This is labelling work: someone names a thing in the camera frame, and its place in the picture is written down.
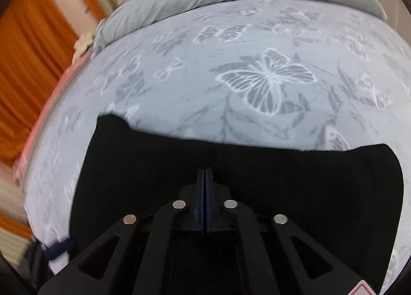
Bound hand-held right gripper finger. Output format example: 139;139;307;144
38;168;205;295
205;167;382;295

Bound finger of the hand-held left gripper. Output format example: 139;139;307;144
45;239;77;260

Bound wide orange curtain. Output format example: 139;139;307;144
0;0;79;167

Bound black pants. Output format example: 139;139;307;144
69;113;404;295

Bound white flower plush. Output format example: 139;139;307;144
73;32;96;58

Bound bed with butterfly duvet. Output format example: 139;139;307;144
24;0;407;295

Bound pink cloth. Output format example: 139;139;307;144
13;67;81;183

